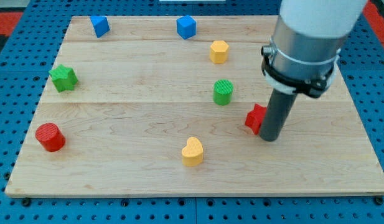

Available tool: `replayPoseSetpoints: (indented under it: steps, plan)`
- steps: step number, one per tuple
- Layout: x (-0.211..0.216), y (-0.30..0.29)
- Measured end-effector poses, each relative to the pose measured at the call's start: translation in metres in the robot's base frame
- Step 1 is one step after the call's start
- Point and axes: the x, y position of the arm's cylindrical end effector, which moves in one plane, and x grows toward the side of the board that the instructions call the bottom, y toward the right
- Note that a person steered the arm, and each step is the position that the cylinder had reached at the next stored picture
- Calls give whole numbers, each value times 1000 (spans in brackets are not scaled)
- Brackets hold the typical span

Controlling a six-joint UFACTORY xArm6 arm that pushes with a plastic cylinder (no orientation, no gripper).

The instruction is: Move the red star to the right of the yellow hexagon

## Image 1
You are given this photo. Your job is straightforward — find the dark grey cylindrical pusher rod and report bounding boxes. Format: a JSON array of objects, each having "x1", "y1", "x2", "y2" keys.
[{"x1": 259, "y1": 89, "x2": 297, "y2": 142}]

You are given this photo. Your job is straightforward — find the red star block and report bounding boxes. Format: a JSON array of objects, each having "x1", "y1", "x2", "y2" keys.
[{"x1": 245, "y1": 104, "x2": 267, "y2": 135}]

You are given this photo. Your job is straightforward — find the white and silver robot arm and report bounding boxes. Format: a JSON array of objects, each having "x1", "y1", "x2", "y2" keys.
[{"x1": 259, "y1": 0, "x2": 367, "y2": 141}]

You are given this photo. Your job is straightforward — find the yellow hexagon block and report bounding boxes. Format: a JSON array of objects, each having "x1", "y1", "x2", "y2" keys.
[{"x1": 210, "y1": 40, "x2": 229, "y2": 64}]

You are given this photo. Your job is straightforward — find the green star block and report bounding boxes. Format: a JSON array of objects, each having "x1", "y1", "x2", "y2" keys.
[{"x1": 49, "y1": 64, "x2": 78, "y2": 92}]

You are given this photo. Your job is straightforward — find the green cylinder block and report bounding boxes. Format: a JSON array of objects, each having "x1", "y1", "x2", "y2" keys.
[{"x1": 213, "y1": 79, "x2": 233, "y2": 106}]

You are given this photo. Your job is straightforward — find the yellow heart block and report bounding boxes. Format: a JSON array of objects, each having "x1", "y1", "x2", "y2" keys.
[{"x1": 181, "y1": 137, "x2": 204, "y2": 167}]

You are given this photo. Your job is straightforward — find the blue cube block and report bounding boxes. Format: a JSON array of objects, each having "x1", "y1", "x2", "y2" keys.
[{"x1": 176, "y1": 15, "x2": 197, "y2": 39}]

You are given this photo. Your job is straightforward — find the light wooden board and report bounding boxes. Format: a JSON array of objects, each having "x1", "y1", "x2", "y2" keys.
[{"x1": 5, "y1": 16, "x2": 384, "y2": 198}]

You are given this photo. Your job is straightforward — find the blue triangular prism block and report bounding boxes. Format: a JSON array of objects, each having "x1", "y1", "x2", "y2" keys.
[{"x1": 90, "y1": 16, "x2": 110, "y2": 38}]

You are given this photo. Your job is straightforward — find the red cylinder block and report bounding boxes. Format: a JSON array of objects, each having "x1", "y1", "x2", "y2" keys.
[{"x1": 35, "y1": 123, "x2": 66, "y2": 152}]

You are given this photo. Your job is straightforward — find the black cable clamp on arm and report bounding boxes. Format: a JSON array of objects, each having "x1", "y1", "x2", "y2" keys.
[{"x1": 261, "y1": 45, "x2": 337, "y2": 98}]

